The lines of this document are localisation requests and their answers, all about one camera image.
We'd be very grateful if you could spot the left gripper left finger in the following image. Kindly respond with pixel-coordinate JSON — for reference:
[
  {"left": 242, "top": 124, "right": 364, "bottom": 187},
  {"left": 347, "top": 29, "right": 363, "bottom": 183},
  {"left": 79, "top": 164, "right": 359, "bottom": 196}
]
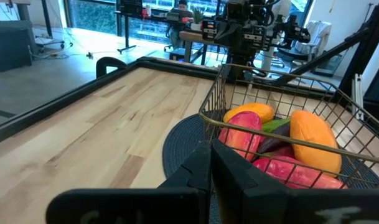
[{"left": 45, "top": 140, "right": 212, "bottom": 224}]

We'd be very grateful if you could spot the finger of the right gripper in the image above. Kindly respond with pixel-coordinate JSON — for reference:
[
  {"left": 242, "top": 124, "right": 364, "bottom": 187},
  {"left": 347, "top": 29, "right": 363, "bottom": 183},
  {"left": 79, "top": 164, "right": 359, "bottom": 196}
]
[
  {"left": 228, "top": 23, "right": 243, "bottom": 47},
  {"left": 214, "top": 23, "right": 230, "bottom": 47}
]

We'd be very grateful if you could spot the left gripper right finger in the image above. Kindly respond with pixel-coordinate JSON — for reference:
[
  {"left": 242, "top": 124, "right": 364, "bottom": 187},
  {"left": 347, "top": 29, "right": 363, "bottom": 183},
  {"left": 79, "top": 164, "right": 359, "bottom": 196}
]
[{"left": 211, "top": 139, "right": 379, "bottom": 224}]

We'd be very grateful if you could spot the red and yellow mango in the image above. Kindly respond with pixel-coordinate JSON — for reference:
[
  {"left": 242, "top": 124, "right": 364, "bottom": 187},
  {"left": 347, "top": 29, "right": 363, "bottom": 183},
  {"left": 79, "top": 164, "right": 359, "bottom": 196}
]
[{"left": 253, "top": 155, "right": 349, "bottom": 190}]

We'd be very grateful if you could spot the dark purple eggplant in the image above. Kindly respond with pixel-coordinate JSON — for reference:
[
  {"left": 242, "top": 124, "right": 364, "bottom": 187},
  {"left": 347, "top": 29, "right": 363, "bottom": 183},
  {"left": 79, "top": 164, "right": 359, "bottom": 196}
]
[{"left": 256, "top": 123, "right": 292, "bottom": 156}]

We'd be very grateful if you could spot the orange-yellow mango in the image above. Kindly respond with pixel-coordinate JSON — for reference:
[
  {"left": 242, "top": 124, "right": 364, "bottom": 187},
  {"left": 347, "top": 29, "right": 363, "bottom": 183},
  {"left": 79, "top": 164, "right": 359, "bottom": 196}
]
[{"left": 289, "top": 110, "right": 343, "bottom": 178}]

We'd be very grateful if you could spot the green pepper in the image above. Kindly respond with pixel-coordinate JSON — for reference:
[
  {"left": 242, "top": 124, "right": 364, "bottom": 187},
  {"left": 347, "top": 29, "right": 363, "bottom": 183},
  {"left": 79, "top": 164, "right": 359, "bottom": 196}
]
[{"left": 261, "top": 117, "right": 291, "bottom": 134}]

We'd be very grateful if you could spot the gold wire basket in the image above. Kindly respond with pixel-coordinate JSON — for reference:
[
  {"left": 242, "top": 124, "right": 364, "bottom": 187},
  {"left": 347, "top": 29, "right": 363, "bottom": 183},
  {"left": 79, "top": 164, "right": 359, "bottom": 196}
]
[{"left": 197, "top": 63, "right": 379, "bottom": 190}]

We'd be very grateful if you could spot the wooden desk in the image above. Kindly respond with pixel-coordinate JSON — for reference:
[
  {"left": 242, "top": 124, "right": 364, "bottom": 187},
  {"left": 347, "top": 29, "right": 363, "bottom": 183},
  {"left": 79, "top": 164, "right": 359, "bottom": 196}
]
[{"left": 178, "top": 29, "right": 232, "bottom": 65}]

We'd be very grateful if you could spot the small desk plant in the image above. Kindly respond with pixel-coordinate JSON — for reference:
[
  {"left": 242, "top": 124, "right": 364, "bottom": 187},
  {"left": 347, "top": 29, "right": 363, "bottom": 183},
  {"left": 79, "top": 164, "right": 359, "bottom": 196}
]
[{"left": 190, "top": 7, "right": 205, "bottom": 26}]

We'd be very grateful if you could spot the person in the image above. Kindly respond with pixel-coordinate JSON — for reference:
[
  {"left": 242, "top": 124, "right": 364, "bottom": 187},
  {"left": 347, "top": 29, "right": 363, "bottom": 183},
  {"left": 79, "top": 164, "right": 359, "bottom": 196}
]
[{"left": 167, "top": 0, "right": 195, "bottom": 49}]

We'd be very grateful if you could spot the round blue woven placemat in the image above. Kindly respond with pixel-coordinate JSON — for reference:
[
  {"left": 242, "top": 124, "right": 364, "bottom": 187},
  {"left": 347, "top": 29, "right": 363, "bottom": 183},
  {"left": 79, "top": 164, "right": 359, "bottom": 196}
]
[{"left": 162, "top": 113, "right": 379, "bottom": 224}]

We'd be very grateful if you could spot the white chair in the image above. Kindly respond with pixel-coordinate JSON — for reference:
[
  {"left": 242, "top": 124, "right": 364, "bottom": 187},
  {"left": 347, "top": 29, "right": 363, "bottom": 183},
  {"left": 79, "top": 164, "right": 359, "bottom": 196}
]
[{"left": 293, "top": 20, "right": 332, "bottom": 57}]

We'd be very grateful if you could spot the white aluminium profile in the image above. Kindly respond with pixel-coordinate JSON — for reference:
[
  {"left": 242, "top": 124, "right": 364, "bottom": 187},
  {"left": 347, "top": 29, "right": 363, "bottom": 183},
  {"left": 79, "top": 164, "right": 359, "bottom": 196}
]
[{"left": 350, "top": 73, "right": 364, "bottom": 121}]

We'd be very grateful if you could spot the black cabinet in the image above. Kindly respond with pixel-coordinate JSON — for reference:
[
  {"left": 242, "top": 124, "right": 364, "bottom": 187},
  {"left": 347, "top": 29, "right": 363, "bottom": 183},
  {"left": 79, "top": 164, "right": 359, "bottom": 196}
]
[{"left": 0, "top": 20, "right": 34, "bottom": 73}]

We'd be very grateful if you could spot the black arched bracket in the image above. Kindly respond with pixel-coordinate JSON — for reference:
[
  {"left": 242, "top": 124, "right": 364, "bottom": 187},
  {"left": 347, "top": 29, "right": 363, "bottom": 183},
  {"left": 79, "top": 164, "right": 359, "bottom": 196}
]
[{"left": 95, "top": 56, "right": 129, "bottom": 79}]

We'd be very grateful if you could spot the black metal table frame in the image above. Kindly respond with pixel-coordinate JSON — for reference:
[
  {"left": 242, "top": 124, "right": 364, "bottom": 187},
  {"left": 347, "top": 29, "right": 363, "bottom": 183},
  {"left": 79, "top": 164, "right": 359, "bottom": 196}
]
[{"left": 0, "top": 0, "right": 379, "bottom": 147}]

